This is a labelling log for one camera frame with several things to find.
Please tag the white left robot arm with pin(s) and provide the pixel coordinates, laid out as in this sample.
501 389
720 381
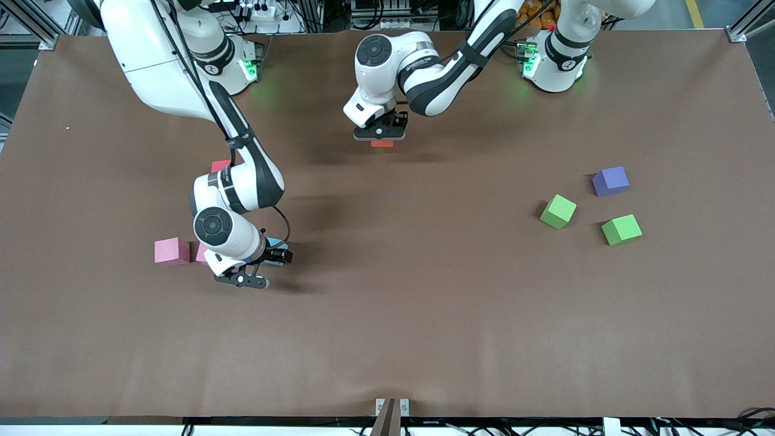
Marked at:
393 60

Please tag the pink foam block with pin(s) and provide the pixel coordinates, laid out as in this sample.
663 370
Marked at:
172 252
200 253

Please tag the purple foam block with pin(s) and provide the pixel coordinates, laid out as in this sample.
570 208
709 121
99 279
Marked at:
610 181

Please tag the green foam block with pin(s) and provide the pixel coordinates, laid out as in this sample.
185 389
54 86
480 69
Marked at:
622 230
557 212

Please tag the orange foam block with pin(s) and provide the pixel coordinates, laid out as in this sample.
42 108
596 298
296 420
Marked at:
382 144

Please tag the orange mesh bag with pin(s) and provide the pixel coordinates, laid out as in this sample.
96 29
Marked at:
539 15

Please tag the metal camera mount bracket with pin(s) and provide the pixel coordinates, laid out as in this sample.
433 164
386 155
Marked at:
392 415

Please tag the white tag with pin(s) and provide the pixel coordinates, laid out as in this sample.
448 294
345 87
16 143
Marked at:
611 427

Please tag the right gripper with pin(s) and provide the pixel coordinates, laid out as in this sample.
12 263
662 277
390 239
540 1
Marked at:
276 254

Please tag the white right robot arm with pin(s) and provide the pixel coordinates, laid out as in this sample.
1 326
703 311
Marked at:
157 60

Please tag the aluminium frame profile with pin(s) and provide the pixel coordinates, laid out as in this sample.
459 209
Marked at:
735 35
49 41

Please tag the red foam block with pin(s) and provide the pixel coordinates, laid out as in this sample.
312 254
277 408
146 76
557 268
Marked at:
219 165

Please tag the white power strip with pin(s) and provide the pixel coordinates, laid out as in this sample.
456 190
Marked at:
263 10

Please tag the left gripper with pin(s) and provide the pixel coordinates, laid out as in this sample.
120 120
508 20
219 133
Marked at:
399 123

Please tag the dark equipment box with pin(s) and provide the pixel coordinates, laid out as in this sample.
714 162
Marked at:
393 12

